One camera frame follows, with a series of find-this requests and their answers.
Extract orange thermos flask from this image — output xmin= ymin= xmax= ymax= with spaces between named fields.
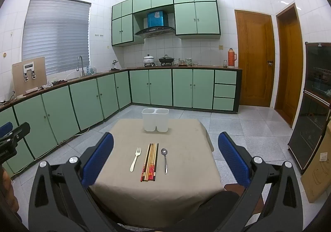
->
xmin=228 ymin=47 xmax=237 ymax=68

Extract black wok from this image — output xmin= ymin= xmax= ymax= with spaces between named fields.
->
xmin=158 ymin=55 xmax=174 ymax=65

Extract white plastic utensil holder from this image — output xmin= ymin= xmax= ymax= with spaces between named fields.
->
xmin=142 ymin=108 xmax=170 ymax=133

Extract beige tablecloth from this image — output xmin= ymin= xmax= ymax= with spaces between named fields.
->
xmin=89 ymin=118 xmax=225 ymax=228

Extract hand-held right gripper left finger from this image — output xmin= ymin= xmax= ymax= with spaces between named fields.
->
xmin=28 ymin=132 xmax=119 ymax=232

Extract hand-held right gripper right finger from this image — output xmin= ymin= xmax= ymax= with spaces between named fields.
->
xmin=218 ymin=132 xmax=303 ymax=232

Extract green lower kitchen cabinets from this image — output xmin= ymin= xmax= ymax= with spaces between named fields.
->
xmin=0 ymin=66 xmax=242 ymax=178

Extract blue hood chimney cover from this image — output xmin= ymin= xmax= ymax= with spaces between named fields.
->
xmin=147 ymin=10 xmax=166 ymax=27

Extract cardboard box with water dispenser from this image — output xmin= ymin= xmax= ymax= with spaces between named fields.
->
xmin=12 ymin=56 xmax=48 ymax=98

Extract wooden door with handle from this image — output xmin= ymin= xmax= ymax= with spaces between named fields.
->
xmin=234 ymin=10 xmax=275 ymax=107

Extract red orange patterned chopstick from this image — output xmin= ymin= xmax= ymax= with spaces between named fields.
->
xmin=151 ymin=143 xmax=156 ymax=181
xmin=149 ymin=143 xmax=155 ymax=181

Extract person's left hand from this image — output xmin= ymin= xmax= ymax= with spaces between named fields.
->
xmin=0 ymin=167 xmax=19 ymax=213

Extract grey window blind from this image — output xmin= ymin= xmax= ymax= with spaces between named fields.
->
xmin=21 ymin=0 xmax=92 ymax=75

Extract dark glass-front cabinet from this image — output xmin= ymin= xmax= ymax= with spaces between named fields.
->
xmin=288 ymin=42 xmax=331 ymax=174

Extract black range hood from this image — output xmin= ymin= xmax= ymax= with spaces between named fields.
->
xmin=134 ymin=26 xmax=176 ymax=39

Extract white metal bracket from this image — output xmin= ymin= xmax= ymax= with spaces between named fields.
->
xmin=23 ymin=63 xmax=37 ymax=82

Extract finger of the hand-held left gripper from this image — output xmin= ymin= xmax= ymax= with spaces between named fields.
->
xmin=0 ymin=122 xmax=14 ymax=138
xmin=0 ymin=122 xmax=31 ymax=148

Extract dark red-tipped chopstick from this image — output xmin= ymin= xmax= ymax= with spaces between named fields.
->
xmin=142 ymin=143 xmax=152 ymax=182
xmin=140 ymin=143 xmax=151 ymax=182

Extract metal spoon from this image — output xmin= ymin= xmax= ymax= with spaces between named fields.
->
xmin=161 ymin=148 xmax=168 ymax=174

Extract white plastic fork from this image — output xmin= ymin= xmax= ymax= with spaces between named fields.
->
xmin=130 ymin=147 xmax=142 ymax=172

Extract metal kitchen faucet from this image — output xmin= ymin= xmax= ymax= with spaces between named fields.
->
xmin=77 ymin=55 xmax=85 ymax=77

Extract cloth on counter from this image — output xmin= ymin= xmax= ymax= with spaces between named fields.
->
xmin=43 ymin=81 xmax=68 ymax=89

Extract plain wooden chopstick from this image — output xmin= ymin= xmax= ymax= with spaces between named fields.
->
xmin=144 ymin=143 xmax=153 ymax=181

